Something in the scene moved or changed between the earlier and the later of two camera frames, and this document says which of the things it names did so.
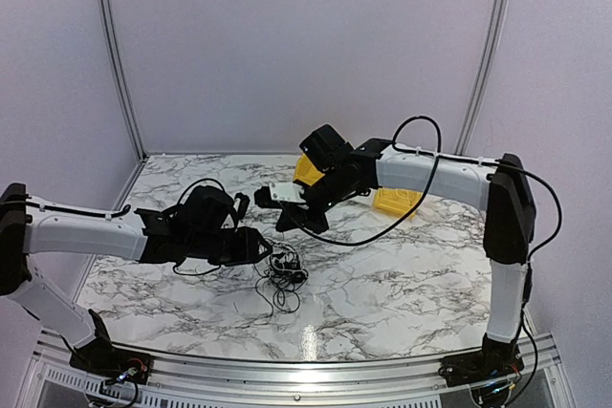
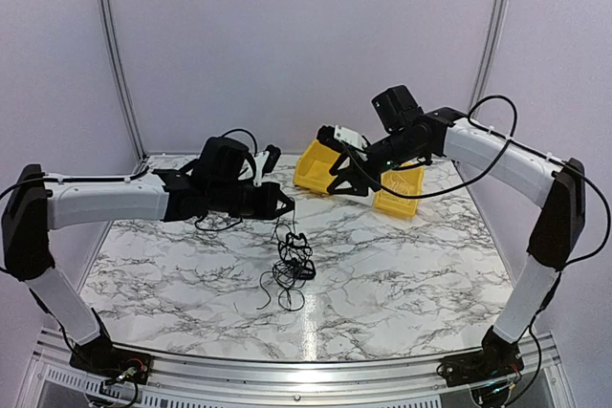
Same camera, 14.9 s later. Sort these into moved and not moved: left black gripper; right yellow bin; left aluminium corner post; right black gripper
Moved: left black gripper; right black gripper
Not moved: left aluminium corner post; right yellow bin
